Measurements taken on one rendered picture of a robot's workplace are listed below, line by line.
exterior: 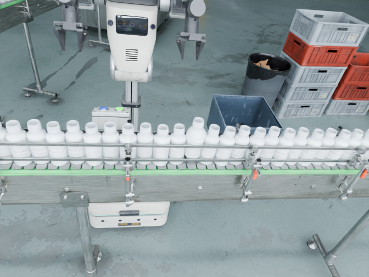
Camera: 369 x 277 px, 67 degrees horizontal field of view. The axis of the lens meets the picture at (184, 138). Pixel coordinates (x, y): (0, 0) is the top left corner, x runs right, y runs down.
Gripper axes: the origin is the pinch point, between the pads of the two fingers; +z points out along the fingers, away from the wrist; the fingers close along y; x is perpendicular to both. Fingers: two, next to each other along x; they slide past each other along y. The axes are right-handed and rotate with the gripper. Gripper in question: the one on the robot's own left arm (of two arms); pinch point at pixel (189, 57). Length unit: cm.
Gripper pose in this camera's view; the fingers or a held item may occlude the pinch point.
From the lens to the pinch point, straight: 118.1
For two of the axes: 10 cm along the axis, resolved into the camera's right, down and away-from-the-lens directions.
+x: -2.8, -2.8, 9.2
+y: 9.6, -0.3, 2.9
